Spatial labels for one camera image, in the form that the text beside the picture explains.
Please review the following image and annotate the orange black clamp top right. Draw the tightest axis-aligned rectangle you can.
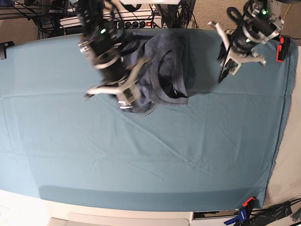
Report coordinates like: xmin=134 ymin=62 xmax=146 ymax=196
xmin=276 ymin=36 xmax=291 ymax=62

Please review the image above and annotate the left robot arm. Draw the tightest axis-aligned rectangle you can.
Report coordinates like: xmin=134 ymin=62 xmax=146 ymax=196
xmin=225 ymin=0 xmax=285 ymax=57

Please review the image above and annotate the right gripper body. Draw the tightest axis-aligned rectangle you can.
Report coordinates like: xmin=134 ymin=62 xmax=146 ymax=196
xmin=100 ymin=58 xmax=128 ymax=85

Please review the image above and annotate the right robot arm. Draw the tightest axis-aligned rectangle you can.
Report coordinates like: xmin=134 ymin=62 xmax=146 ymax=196
xmin=75 ymin=0 xmax=128 ymax=87

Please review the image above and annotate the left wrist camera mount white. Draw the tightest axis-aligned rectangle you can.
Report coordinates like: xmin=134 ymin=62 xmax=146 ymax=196
xmin=208 ymin=21 xmax=266 ymax=75

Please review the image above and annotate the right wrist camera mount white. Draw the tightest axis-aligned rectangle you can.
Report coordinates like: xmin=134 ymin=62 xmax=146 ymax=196
xmin=85 ymin=58 xmax=148 ymax=109

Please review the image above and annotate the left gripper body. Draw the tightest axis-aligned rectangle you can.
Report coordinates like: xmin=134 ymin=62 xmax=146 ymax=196
xmin=232 ymin=27 xmax=258 ymax=55

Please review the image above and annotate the grey-blue T-shirt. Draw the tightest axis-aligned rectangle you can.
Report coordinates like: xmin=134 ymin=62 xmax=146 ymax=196
xmin=116 ymin=32 xmax=197 ymax=116

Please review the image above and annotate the teal table cloth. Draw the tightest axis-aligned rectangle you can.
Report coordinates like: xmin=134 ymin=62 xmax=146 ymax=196
xmin=0 ymin=29 xmax=298 ymax=211

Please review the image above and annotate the orange blue clamp bottom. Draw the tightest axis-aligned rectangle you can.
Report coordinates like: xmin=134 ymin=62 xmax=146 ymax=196
xmin=224 ymin=196 xmax=256 ymax=226

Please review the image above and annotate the white power strip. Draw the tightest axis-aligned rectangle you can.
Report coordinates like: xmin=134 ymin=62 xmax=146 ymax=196
xmin=60 ymin=16 xmax=164 ymax=29

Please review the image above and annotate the black clamp left edge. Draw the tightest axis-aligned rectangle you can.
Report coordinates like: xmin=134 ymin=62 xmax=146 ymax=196
xmin=0 ymin=41 xmax=15 ymax=60

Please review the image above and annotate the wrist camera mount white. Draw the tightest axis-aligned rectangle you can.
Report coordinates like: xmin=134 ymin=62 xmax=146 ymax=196
xmin=85 ymin=58 xmax=148 ymax=109
xmin=208 ymin=21 xmax=266 ymax=75

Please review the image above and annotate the black bag bottom right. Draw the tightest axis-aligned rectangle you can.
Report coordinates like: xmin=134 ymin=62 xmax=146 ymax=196
xmin=244 ymin=198 xmax=301 ymax=226

